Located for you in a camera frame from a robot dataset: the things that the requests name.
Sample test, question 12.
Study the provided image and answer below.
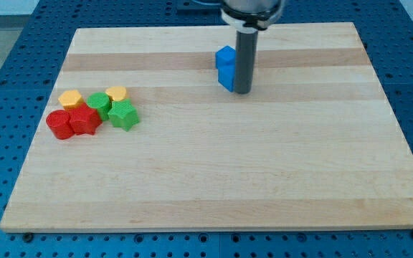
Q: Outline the green star block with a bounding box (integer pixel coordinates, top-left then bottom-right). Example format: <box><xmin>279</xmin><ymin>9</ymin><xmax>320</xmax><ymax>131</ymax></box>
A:
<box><xmin>108</xmin><ymin>99</ymin><xmax>140</xmax><ymax>131</ymax></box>

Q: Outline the wooden board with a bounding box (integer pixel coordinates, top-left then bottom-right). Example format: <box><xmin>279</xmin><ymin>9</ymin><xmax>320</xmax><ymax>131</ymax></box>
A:
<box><xmin>0</xmin><ymin>22</ymin><xmax>413</xmax><ymax>233</ymax></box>

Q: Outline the red star block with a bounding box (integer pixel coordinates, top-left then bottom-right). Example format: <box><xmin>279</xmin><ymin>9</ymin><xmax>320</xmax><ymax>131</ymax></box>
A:
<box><xmin>70</xmin><ymin>103</ymin><xmax>102</xmax><ymax>135</ymax></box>

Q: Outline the lower blue block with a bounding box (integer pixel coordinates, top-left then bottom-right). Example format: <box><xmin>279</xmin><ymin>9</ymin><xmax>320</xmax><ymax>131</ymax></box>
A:
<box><xmin>218</xmin><ymin>65</ymin><xmax>234</xmax><ymax>92</ymax></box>

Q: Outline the blue block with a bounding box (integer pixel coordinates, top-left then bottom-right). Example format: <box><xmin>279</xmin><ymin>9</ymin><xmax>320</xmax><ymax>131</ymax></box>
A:
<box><xmin>218</xmin><ymin>65</ymin><xmax>234</xmax><ymax>92</ymax></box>
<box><xmin>215</xmin><ymin>45</ymin><xmax>236</xmax><ymax>69</ymax></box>

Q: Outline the upper blue block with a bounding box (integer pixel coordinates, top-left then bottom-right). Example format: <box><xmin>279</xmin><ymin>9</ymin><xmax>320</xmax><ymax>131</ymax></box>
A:
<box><xmin>215</xmin><ymin>45</ymin><xmax>236</xmax><ymax>69</ymax></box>

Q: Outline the yellow heart block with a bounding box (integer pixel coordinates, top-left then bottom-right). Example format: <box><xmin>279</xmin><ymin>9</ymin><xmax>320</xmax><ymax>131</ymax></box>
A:
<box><xmin>105</xmin><ymin>86</ymin><xmax>128</xmax><ymax>101</ymax></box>

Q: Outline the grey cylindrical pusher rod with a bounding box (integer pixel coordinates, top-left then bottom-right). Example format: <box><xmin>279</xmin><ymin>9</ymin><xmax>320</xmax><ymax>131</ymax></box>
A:
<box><xmin>234</xmin><ymin>32</ymin><xmax>258</xmax><ymax>95</ymax></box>

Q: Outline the green cylinder block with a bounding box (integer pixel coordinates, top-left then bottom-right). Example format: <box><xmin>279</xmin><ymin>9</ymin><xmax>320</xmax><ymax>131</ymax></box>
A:
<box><xmin>86</xmin><ymin>92</ymin><xmax>111</xmax><ymax>121</ymax></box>

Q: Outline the yellow hexagon block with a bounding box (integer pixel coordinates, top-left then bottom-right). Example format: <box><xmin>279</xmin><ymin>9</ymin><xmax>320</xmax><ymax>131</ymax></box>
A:
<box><xmin>58</xmin><ymin>90</ymin><xmax>84</xmax><ymax>111</ymax></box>

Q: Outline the red cylinder block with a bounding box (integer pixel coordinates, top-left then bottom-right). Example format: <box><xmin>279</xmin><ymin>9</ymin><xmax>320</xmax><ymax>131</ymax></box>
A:
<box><xmin>46</xmin><ymin>110</ymin><xmax>75</xmax><ymax>140</ymax></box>

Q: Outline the blue perforated table plate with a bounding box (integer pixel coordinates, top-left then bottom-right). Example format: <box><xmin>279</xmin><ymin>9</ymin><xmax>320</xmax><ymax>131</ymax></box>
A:
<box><xmin>0</xmin><ymin>1</ymin><xmax>413</xmax><ymax>257</ymax></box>

